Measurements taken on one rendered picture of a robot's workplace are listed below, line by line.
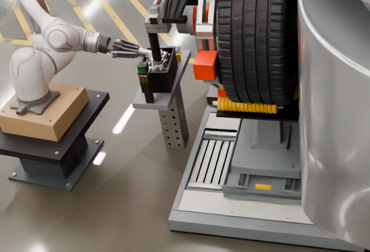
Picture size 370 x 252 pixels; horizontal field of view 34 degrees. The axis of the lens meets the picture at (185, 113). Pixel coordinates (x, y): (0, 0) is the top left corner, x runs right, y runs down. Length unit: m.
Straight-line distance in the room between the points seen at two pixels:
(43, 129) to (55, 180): 0.36
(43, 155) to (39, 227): 0.35
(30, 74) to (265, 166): 1.13
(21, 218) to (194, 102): 1.12
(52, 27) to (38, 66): 0.45
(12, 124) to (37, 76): 0.28
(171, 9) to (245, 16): 0.30
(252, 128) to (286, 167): 0.30
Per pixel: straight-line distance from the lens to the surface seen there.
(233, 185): 2.69
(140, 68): 2.57
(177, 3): 2.22
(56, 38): 2.39
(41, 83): 2.86
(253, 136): 2.77
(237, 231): 2.64
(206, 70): 2.13
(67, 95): 2.98
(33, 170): 3.17
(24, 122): 2.90
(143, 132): 3.24
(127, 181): 3.00
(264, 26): 2.07
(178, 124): 3.00
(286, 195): 2.64
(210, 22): 2.15
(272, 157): 2.69
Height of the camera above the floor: 2.10
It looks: 39 degrees down
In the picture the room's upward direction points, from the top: 10 degrees counter-clockwise
